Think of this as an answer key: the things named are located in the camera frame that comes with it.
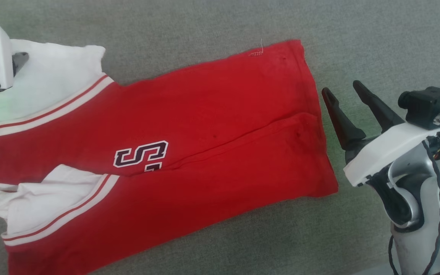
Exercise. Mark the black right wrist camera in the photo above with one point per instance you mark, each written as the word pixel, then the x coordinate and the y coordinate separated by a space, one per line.
pixel 430 105

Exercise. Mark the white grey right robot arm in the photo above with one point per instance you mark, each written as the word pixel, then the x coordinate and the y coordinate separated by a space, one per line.
pixel 414 244

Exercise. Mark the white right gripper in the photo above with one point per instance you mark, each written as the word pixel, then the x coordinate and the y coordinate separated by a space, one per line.
pixel 388 147

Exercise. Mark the red basketball jersey white sleeves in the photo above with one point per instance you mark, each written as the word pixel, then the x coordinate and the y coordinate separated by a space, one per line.
pixel 204 114

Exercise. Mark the grey fabric sofa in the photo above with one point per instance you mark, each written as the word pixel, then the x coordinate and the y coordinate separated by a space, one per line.
pixel 357 38

